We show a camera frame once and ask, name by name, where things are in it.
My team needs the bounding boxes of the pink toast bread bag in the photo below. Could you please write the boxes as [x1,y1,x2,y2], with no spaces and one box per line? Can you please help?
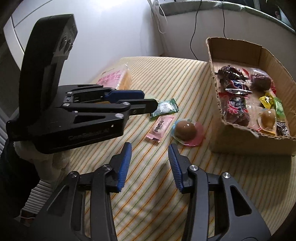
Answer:
[95,63,132,90]

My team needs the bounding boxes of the small pink candy packet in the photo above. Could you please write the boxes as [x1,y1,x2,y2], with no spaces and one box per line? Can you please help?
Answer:
[145,115,174,143]

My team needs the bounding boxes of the dark green mint packet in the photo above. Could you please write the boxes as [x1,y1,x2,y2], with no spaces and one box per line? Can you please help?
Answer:
[150,98,179,118]

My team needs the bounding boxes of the pink cup chocolate jelly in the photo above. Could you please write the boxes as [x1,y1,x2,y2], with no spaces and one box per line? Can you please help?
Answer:
[171,119,205,147]

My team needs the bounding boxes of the black plum candy packet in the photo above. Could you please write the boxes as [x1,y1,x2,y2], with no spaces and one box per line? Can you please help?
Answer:
[276,121,290,136]

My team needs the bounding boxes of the orange cup chocolate jelly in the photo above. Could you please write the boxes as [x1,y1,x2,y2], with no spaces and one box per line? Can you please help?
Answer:
[257,109,276,136]

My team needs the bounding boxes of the Snickers bar english label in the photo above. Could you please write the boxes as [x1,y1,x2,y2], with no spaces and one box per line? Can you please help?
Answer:
[226,96,250,126]

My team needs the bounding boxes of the light green candy packet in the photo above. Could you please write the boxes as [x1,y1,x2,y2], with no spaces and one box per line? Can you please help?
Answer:
[273,97,285,121]

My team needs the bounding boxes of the Snickers bar chinese label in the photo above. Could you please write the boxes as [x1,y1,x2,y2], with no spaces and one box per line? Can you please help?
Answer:
[215,65,252,96]

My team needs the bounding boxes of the yellow candy packet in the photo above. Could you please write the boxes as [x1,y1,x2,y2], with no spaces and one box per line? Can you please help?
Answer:
[259,92,274,109]

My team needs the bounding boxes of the clear bag dark dates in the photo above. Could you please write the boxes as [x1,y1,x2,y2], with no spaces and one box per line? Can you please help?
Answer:
[246,68,276,93]

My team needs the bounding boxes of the red chocolate snack bag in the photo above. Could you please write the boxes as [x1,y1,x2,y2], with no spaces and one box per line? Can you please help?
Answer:
[218,92,231,120]

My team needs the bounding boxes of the brown cardboard box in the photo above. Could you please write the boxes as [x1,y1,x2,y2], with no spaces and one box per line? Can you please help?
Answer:
[206,37,295,155]

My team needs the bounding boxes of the striped yellow table cloth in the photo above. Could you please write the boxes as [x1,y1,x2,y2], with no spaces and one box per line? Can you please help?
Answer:
[66,57,295,240]

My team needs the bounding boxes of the white cable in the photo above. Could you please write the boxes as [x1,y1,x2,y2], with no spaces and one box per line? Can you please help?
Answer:
[147,0,168,34]

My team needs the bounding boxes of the black cable left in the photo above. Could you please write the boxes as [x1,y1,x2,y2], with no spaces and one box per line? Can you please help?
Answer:
[190,0,203,60]

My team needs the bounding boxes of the black cable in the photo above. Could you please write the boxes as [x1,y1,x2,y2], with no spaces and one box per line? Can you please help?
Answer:
[190,0,203,60]
[221,3,227,39]

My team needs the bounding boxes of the black cable right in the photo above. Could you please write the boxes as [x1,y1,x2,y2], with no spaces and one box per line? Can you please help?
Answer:
[221,3,227,39]

